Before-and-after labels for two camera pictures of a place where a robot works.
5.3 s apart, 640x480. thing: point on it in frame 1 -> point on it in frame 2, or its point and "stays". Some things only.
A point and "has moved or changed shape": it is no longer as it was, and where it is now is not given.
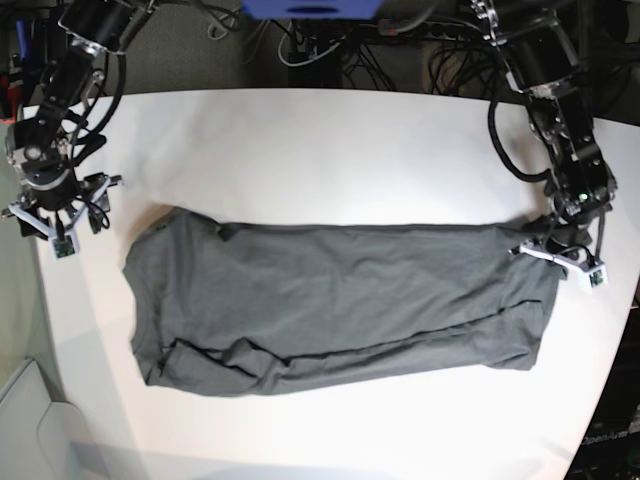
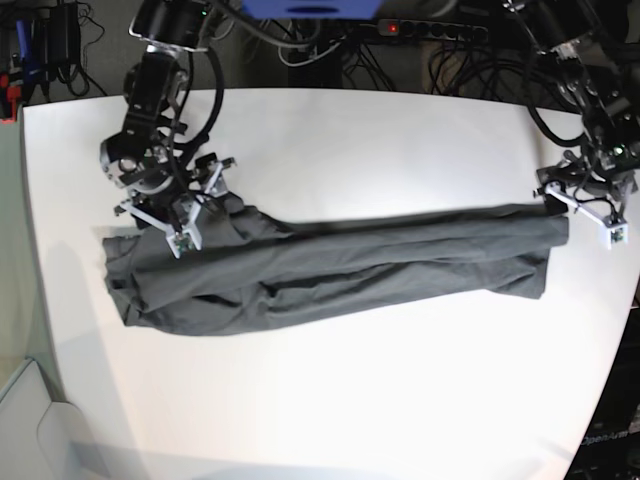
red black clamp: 9,99 stays
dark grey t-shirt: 219,308 has moved or changed shape
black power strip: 444,30 stays
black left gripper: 59,220 -> 177,205
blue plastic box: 311,9 stays
